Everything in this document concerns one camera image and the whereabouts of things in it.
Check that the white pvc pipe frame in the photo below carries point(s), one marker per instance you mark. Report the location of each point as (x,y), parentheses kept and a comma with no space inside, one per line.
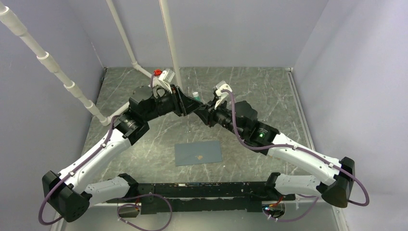
(14,24)

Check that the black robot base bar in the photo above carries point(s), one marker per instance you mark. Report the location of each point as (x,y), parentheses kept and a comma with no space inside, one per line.
(249,196)

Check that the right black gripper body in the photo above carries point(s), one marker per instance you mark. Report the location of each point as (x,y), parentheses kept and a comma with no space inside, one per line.
(213,114)

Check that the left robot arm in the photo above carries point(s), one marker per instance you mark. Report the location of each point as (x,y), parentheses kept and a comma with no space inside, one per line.
(70,191)

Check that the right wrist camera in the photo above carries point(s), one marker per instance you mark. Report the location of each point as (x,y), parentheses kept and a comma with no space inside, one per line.
(220,92)

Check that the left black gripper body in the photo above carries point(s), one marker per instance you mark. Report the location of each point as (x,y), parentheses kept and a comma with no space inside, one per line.
(178,107)

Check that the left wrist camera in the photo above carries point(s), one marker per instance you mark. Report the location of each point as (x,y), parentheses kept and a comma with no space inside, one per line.
(162,79)

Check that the green white glue stick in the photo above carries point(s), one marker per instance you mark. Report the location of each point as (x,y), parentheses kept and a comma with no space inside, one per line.
(196,96)

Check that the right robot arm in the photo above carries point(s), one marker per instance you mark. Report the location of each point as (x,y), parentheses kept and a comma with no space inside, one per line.
(328,178)

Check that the grey envelope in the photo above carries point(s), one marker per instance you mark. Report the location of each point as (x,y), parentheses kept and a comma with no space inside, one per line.
(195,153)

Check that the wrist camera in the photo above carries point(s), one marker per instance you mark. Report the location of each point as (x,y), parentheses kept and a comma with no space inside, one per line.
(162,79)
(220,92)

